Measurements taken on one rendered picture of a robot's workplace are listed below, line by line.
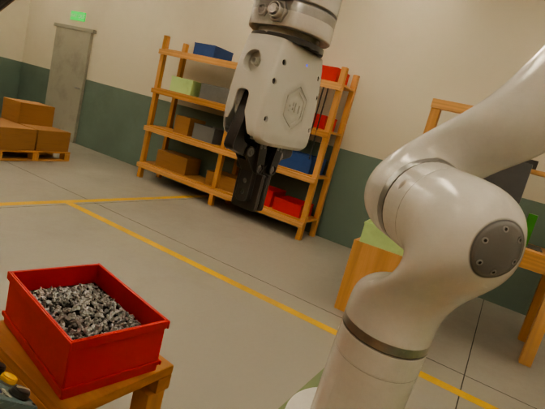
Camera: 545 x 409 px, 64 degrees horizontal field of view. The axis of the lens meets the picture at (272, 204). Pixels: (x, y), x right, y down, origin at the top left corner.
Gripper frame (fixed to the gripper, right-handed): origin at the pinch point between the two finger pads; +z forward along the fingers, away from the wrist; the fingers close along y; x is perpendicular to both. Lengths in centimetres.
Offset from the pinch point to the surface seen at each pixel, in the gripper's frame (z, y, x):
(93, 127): 88, 460, 719
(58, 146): 108, 324, 591
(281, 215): 106, 435, 255
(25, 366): 50, 6, 46
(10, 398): 36.2, -9.0, 23.3
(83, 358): 42, 9, 34
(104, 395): 50, 13, 31
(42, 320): 40, 7, 45
